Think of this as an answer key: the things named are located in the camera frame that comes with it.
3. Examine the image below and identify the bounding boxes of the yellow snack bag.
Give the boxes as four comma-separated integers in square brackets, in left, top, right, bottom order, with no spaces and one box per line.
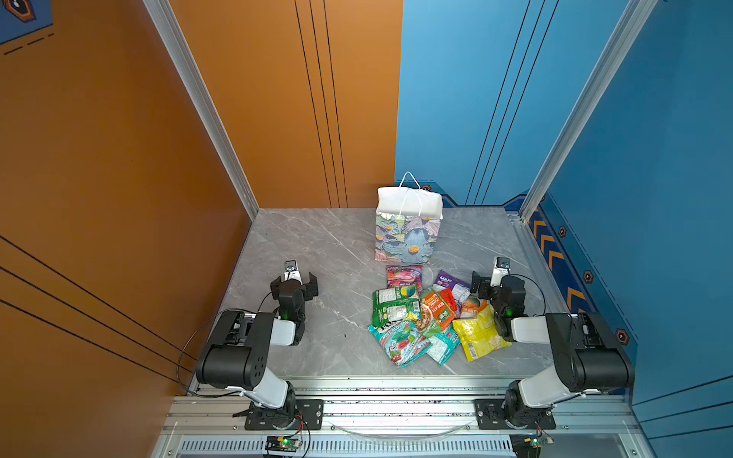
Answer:
[452,303,512,363]

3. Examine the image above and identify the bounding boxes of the green rainbow candy bag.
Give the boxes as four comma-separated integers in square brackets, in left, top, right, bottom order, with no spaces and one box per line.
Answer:
[371,285,422,327]

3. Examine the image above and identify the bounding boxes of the teal Fox's fruit candy bag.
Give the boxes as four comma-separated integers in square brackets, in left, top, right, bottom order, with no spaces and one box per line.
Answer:
[368,321,431,368]

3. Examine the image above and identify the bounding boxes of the floral paper gift bag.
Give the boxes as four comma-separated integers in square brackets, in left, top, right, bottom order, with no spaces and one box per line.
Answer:
[375,172,443,264]

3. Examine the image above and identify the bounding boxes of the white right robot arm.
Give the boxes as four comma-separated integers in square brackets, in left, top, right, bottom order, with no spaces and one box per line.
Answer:
[471,272,635,429]

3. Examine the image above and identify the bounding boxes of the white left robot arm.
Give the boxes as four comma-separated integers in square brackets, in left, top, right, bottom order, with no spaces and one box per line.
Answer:
[196,274,319,423]

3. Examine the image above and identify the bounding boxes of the orange Fox's candy bag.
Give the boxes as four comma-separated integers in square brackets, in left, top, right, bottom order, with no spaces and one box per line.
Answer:
[460,296,489,320]

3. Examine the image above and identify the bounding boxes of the orange green noodle snack bag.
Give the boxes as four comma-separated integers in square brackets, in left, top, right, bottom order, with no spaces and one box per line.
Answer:
[416,290,456,338]

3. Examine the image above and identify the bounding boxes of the teal Fox's mint candy bag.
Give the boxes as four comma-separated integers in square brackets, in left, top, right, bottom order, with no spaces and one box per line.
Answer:
[427,326,460,366]

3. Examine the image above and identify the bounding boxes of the purple Fox's berries candy bag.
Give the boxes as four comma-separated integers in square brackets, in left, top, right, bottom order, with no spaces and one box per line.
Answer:
[387,265,423,293]

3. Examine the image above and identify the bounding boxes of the purple snack packet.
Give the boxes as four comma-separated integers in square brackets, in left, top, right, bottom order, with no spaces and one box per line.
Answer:
[433,270,471,309]

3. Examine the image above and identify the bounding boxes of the red snack packet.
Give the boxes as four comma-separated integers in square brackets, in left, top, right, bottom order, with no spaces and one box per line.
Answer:
[438,288,460,318]

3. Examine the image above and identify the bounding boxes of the right green circuit board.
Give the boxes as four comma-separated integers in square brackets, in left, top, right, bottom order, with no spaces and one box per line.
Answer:
[524,435,555,450]

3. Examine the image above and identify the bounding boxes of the green circuit board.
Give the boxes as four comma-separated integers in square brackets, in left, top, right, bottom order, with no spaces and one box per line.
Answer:
[265,436,304,455]
[524,435,555,450]

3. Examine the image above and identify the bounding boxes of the left green circuit board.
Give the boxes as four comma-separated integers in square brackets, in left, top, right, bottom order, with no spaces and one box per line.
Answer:
[265,436,304,455]

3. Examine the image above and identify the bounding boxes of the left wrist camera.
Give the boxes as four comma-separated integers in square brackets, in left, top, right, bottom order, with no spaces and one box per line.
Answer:
[284,260,303,284]

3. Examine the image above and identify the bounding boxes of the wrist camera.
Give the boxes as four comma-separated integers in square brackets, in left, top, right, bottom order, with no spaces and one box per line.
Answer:
[284,260,303,284]
[491,257,511,286]

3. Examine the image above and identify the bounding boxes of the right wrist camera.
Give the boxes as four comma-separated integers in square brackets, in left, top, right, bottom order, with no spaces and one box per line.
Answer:
[491,257,511,286]

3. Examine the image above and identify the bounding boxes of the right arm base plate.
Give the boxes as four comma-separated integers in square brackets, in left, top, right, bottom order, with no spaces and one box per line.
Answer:
[473,397,557,431]

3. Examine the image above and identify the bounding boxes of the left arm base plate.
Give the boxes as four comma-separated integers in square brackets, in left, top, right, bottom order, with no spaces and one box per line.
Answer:
[244,398,325,431]

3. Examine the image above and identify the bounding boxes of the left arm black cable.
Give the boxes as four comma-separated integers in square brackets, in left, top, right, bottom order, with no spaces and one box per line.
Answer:
[176,290,276,399]

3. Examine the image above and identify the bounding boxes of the aluminium front rail frame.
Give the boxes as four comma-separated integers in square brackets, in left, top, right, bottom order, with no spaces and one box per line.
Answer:
[153,376,653,457]

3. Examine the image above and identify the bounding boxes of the left aluminium corner post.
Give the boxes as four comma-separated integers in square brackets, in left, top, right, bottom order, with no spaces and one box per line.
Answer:
[142,0,260,221]

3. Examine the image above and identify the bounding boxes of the aluminium corner post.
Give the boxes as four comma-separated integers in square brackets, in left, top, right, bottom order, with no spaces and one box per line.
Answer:
[142,0,260,221]
[518,0,658,223]

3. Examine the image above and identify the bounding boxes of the right aluminium corner post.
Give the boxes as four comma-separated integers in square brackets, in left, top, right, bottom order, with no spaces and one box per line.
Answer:
[518,0,658,223]

